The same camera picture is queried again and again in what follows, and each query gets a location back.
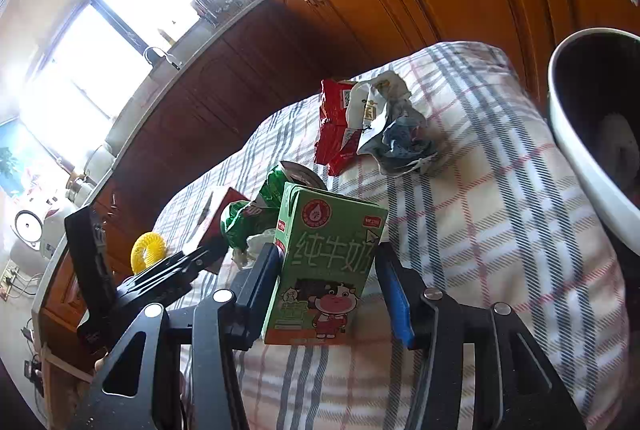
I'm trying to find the green crushed can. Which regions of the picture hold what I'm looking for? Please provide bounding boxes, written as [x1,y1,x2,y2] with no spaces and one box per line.
[220,160,326,251]

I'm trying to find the green milk carton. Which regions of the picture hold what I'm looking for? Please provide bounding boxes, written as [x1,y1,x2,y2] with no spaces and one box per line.
[264,183,388,346]

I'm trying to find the white foam net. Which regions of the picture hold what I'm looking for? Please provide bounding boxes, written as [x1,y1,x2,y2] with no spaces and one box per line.
[594,114,639,190]

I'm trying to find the white blue wrapper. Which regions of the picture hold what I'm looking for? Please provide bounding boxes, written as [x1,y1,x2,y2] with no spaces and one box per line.
[346,70,437,176]

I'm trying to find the red snack bag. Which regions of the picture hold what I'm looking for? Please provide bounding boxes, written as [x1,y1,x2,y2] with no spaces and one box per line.
[314,79,361,176]

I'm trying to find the white plastic bag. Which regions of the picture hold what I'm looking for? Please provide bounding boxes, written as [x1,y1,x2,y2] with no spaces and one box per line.
[232,228,274,270]

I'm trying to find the kitchen faucet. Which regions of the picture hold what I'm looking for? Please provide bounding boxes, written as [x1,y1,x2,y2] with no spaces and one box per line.
[142,46,182,70]

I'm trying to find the white round trash bin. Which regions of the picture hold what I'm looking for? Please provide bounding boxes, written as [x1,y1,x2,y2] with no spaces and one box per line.
[548,27,639,254]

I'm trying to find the lower wooden kitchen cabinets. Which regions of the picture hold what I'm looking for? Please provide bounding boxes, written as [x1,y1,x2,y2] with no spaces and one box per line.
[29,0,640,411]

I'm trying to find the person's left hand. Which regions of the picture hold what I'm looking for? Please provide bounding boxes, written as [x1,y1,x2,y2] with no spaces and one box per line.
[94,355,106,372]

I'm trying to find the white rice cooker pot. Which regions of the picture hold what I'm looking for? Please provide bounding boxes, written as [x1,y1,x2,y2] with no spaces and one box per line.
[10,206,70,277]

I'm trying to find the small white red carton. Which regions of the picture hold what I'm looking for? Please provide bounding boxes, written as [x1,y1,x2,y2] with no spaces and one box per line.
[182,186,247,278]

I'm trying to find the plaid checkered tablecloth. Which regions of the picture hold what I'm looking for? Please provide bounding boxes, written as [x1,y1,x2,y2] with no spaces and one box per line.
[152,40,632,430]

